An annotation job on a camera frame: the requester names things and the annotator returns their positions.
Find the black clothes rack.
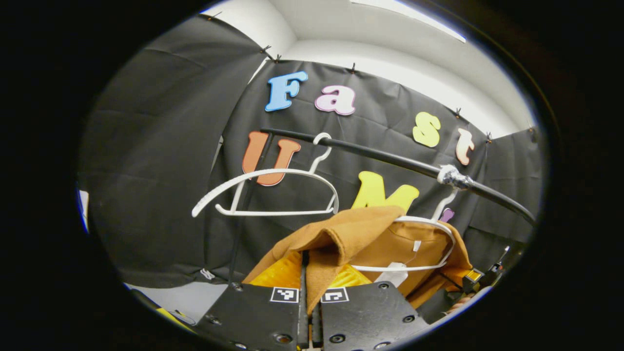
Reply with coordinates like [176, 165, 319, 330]
[227, 128, 537, 286]

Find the brown shirt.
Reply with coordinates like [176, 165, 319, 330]
[242, 206, 473, 315]

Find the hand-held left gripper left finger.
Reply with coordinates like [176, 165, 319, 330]
[195, 251, 310, 351]

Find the white laundry hamper yellow rim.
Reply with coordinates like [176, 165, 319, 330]
[155, 306, 198, 334]

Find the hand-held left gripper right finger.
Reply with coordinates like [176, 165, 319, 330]
[312, 263, 432, 351]

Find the grey tape wrap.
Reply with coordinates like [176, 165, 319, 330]
[437, 165, 473, 190]

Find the white plastic hanger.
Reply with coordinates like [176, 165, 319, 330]
[191, 133, 340, 218]

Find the black backdrop cloth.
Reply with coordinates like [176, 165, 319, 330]
[80, 15, 544, 288]

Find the white hanger with taped hook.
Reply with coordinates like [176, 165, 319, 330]
[350, 188, 460, 273]

